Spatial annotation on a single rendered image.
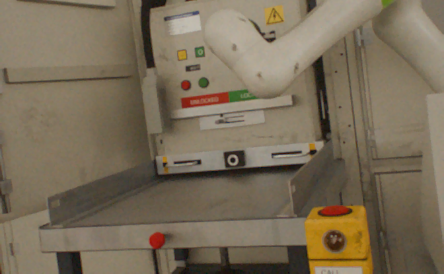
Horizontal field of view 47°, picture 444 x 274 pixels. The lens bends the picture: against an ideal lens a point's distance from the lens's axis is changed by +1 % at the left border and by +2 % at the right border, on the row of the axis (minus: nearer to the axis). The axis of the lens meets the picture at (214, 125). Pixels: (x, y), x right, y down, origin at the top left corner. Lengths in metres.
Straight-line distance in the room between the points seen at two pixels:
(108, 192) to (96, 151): 0.27
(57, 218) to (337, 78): 0.91
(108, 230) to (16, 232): 1.08
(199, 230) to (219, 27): 0.43
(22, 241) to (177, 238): 1.20
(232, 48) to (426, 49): 0.47
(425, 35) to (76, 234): 0.93
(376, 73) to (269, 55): 0.56
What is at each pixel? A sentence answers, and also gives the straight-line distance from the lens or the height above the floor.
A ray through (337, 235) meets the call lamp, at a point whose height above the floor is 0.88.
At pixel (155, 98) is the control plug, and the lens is 1.53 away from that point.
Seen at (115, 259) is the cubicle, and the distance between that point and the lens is 1.97.
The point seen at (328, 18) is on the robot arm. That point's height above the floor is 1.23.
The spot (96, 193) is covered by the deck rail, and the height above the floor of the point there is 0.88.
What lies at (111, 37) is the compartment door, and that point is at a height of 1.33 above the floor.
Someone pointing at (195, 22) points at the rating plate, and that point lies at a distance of 1.60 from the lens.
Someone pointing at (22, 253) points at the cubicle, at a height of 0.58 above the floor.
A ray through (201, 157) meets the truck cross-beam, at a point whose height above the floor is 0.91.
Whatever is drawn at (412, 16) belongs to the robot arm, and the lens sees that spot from 1.38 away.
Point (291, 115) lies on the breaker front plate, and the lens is 1.52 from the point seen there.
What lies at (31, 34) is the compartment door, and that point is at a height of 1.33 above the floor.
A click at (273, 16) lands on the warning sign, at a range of 1.53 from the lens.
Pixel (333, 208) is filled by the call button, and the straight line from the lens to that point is 0.77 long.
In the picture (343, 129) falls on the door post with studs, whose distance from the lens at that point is 1.63.
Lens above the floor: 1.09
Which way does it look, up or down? 3 degrees down
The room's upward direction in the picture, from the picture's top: 7 degrees counter-clockwise
